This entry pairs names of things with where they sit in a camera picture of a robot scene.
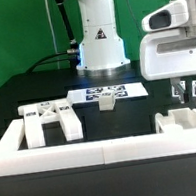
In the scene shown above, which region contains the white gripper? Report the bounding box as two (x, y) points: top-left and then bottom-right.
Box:
(139, 0), (196, 103)

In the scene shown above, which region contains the white chair seat part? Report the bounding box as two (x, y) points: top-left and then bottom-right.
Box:
(154, 107), (196, 134)

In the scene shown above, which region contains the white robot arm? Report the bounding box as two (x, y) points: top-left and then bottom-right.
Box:
(55, 0), (196, 88)

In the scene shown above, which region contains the left small tag cube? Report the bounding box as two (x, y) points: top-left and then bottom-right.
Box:
(171, 81), (187, 97)

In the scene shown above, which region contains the white marker sheet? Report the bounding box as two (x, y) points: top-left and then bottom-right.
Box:
(67, 82), (148, 104)

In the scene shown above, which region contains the white U-shaped fence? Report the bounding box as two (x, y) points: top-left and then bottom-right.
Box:
(0, 119), (196, 176)

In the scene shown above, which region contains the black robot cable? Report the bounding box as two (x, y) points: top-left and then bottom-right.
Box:
(17, 2), (82, 75)

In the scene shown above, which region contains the white chair back frame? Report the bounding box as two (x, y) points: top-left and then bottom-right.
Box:
(18, 99), (83, 149)

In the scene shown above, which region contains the white thin cable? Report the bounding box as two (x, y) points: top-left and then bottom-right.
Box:
(44, 0), (63, 71)

